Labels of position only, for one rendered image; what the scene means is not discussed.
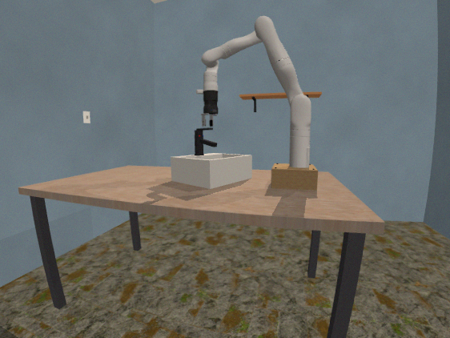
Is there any white rectangular sink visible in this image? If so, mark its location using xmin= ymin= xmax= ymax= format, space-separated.
xmin=171 ymin=153 xmax=252 ymax=189

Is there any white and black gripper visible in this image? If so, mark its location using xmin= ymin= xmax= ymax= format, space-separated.
xmin=196 ymin=81 xmax=218 ymax=127

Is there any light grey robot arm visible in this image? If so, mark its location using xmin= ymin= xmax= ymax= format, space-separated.
xmin=202 ymin=16 xmax=311 ymax=168

